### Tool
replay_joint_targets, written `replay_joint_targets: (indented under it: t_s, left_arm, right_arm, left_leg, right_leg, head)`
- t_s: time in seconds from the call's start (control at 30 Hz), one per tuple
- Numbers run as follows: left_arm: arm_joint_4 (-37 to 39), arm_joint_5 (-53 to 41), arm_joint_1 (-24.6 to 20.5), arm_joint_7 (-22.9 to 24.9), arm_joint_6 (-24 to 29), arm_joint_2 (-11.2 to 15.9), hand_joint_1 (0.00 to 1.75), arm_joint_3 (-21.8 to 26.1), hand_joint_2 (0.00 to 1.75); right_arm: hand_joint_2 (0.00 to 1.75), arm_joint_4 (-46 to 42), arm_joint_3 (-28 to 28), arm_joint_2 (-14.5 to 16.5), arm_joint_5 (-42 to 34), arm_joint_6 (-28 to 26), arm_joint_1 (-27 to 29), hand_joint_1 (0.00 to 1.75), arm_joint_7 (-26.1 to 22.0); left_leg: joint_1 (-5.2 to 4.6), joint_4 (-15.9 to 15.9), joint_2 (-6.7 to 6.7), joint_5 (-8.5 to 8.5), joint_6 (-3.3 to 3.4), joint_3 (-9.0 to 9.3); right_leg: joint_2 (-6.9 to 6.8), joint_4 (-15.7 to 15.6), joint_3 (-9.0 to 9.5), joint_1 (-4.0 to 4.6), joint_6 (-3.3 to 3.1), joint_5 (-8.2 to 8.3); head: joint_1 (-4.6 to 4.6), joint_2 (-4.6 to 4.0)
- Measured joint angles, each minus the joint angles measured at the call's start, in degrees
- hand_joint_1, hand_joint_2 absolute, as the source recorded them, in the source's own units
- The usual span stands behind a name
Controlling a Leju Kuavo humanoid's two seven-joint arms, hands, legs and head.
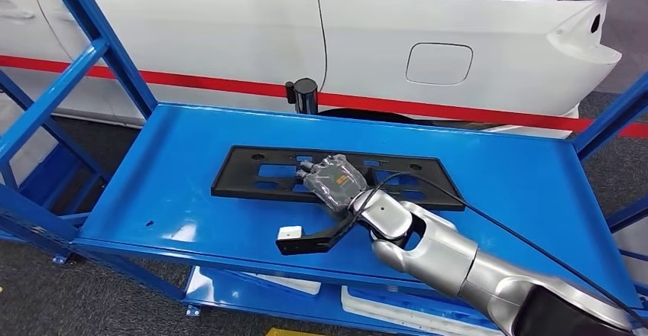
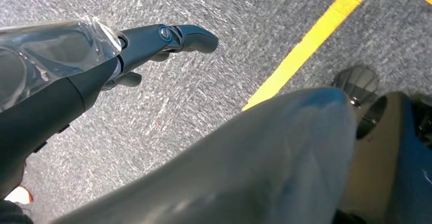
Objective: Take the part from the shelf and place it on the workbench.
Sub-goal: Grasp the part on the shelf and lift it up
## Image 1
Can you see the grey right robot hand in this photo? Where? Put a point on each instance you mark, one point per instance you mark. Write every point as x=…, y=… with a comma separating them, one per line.
x=334, y=182

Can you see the black plastic panel part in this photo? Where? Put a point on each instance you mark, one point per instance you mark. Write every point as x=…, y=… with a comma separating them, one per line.
x=233, y=182

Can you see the blue metal shelf rack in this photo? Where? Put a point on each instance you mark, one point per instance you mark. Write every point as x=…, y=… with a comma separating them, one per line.
x=177, y=172

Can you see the clear plastic hand cover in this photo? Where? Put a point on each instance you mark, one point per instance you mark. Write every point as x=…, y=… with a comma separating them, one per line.
x=324, y=192

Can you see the yellow floor tape square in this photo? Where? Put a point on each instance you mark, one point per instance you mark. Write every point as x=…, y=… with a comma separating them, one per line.
x=288, y=332

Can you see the white car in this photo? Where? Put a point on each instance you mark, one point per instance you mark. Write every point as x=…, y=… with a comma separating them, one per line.
x=202, y=30

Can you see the white wrapped bulky item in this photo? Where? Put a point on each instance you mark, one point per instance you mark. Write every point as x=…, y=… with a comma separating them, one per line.
x=633, y=242

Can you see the black camera bracket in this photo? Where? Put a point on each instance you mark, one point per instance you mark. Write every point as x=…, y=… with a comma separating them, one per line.
x=314, y=242

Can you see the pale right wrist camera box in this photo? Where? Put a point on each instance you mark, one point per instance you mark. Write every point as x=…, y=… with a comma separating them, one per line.
x=289, y=232

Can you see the black stanchion post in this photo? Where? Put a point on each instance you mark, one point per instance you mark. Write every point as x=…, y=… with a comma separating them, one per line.
x=305, y=96

